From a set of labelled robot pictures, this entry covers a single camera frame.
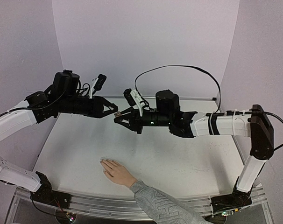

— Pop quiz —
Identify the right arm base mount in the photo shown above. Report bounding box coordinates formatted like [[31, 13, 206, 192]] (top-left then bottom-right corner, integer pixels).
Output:
[[211, 189, 252, 215]]

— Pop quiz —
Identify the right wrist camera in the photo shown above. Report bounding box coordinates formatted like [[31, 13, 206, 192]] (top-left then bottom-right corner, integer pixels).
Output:
[[123, 89, 149, 117]]

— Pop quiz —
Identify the right camera cable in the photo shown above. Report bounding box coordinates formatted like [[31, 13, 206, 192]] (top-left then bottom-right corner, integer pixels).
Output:
[[134, 65, 222, 114]]

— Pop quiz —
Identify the aluminium front rail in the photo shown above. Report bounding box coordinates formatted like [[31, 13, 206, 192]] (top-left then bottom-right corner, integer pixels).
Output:
[[5, 186, 274, 224]]

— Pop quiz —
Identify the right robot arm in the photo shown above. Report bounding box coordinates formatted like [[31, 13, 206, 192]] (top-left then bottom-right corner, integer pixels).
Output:
[[114, 89, 274, 196]]

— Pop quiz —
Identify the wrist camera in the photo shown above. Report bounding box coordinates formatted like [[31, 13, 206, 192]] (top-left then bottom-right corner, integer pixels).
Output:
[[123, 89, 149, 117], [88, 74, 107, 98]]

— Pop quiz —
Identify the green nail polish bottle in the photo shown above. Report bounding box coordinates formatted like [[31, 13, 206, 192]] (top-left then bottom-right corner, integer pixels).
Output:
[[114, 112, 121, 117]]

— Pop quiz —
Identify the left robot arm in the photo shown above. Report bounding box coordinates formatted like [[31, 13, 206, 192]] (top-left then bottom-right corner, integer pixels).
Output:
[[0, 70, 118, 204]]

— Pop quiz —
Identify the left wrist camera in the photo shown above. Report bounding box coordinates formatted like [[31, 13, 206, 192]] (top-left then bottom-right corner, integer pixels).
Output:
[[88, 74, 107, 98]]

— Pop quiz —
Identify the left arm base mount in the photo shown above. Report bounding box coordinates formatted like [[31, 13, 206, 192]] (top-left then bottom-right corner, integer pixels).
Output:
[[30, 183, 71, 209]]

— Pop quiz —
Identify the person's hand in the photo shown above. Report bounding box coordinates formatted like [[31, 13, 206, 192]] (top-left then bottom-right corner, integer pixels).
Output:
[[100, 159, 137, 188]]

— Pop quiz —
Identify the grey sleeved forearm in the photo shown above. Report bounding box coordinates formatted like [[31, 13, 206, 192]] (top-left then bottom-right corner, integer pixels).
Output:
[[130, 181, 209, 224]]

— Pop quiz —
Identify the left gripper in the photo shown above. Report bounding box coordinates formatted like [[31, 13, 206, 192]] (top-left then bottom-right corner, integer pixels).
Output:
[[60, 94, 120, 118]]

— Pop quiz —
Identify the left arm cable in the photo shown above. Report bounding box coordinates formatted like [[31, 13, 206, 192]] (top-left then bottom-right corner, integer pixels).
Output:
[[0, 79, 91, 122]]

